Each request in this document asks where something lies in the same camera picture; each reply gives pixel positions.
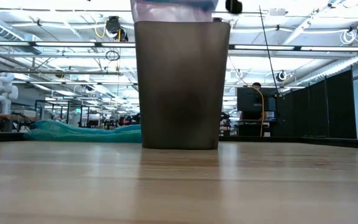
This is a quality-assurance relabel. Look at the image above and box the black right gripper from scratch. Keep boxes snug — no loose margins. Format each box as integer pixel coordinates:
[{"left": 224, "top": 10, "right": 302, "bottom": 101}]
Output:
[{"left": 225, "top": 0, "right": 243, "bottom": 15}]

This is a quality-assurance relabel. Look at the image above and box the thin black hanging cable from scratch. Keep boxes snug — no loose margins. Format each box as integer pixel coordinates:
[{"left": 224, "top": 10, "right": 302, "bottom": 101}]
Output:
[{"left": 259, "top": 4, "right": 280, "bottom": 96}]

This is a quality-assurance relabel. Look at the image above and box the black metal rig frame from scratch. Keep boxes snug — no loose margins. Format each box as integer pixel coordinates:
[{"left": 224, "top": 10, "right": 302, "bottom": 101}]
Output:
[{"left": 0, "top": 132, "right": 358, "bottom": 151}]

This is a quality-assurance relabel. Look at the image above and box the pale pink trash bag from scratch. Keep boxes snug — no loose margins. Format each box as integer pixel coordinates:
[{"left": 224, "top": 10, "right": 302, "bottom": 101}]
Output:
[{"left": 131, "top": 0, "right": 219, "bottom": 23}]

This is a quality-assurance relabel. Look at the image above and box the black monitor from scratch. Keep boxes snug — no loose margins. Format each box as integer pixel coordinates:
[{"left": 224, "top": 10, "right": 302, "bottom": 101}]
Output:
[{"left": 236, "top": 86, "right": 278, "bottom": 121}]

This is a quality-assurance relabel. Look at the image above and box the translucent grey trash bin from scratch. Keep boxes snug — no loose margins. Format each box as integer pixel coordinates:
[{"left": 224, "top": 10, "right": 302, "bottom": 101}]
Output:
[{"left": 134, "top": 21, "right": 231, "bottom": 151}]

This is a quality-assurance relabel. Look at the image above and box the black partition wall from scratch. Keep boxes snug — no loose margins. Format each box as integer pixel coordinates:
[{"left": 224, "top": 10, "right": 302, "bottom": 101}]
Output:
[{"left": 272, "top": 68, "right": 357, "bottom": 140}]

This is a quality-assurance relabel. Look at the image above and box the cluttered background workbench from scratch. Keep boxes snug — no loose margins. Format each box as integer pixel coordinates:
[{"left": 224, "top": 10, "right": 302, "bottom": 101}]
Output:
[{"left": 0, "top": 112, "right": 40, "bottom": 133}]

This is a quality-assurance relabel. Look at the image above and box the teal trash bag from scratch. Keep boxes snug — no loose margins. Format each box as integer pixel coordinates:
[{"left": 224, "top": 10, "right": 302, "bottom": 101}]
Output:
[{"left": 23, "top": 119, "right": 143, "bottom": 144}]

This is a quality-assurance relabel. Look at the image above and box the yellow cable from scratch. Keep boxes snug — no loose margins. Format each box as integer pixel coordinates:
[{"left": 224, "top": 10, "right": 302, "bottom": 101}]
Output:
[{"left": 249, "top": 86, "right": 265, "bottom": 138}]

